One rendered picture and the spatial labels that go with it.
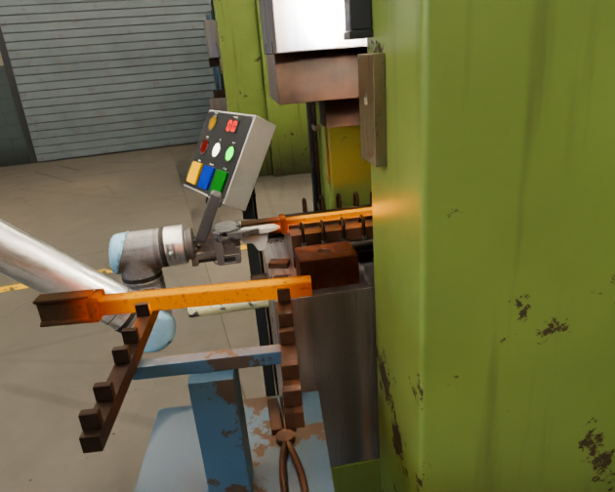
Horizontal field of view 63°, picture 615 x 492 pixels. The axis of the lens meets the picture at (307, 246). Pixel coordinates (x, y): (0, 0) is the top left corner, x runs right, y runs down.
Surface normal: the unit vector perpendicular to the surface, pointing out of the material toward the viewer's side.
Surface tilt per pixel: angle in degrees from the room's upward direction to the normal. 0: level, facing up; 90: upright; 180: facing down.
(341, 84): 90
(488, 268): 90
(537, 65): 90
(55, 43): 90
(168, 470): 0
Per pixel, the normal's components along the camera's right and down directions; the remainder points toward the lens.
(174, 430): -0.07, -0.93
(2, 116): 0.29, 0.33
